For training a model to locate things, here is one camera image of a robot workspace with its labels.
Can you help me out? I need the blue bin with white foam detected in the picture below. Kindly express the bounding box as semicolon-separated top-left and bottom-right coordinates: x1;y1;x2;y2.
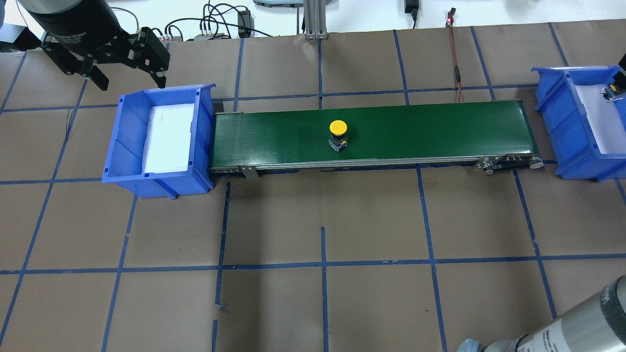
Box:
101;83;215;199

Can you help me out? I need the black power adapter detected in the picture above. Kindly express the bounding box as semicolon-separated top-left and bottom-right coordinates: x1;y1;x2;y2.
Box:
404;0;420;17

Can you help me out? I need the green conveyor belt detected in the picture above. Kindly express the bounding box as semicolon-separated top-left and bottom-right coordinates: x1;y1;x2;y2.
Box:
208;100;544;175

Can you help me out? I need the blue bin on right side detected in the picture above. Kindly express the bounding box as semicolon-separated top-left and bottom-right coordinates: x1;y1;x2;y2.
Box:
533;66;626;182

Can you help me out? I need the red black power cable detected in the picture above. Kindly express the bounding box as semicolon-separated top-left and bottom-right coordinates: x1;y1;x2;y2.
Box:
446;7;465;103

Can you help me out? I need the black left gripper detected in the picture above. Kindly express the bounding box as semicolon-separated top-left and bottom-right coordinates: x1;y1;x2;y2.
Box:
34;10;170;91

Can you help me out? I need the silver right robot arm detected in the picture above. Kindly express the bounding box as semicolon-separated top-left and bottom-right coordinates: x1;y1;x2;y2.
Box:
458;276;626;352

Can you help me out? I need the aluminium frame post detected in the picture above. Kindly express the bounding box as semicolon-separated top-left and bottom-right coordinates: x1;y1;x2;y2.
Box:
303;0;328;40

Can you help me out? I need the yellow push button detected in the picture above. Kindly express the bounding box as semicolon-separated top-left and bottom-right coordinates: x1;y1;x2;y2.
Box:
328;120;347;153

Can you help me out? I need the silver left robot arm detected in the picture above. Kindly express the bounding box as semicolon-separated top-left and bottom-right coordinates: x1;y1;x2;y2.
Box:
21;0;170;91

